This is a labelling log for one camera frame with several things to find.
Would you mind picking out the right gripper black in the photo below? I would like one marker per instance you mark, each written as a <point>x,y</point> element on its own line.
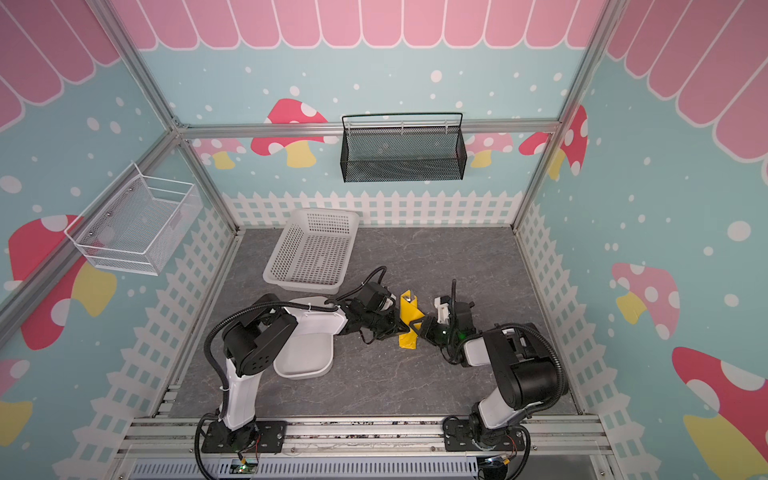
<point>432,327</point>

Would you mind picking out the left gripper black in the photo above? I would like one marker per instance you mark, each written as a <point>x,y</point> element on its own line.
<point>394,328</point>

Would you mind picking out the yellow paper napkin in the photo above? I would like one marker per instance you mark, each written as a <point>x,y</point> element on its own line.
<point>409,313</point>

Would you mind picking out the white perforated plastic basket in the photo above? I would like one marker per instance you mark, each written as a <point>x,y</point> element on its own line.
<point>313,251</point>

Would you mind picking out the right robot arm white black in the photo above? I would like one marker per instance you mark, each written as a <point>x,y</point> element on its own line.
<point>528,374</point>

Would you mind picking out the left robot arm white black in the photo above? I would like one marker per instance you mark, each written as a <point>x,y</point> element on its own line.
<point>245,344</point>

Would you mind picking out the white plastic tray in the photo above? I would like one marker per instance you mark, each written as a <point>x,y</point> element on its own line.
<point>309,352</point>

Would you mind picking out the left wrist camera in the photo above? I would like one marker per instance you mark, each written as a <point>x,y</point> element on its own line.
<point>376,297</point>

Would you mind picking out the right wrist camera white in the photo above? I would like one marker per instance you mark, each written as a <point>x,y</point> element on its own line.
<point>445,306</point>

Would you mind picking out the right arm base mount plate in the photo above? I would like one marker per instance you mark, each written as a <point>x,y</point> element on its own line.
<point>466,434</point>

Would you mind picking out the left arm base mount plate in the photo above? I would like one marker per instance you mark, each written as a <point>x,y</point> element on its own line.
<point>257,436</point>

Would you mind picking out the black mesh wall basket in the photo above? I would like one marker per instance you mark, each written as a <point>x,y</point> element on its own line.
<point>403,147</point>

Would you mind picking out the white wire wall basket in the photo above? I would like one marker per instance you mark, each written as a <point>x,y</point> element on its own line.
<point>137,226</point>

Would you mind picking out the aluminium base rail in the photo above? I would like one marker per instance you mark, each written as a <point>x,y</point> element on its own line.
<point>345,436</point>

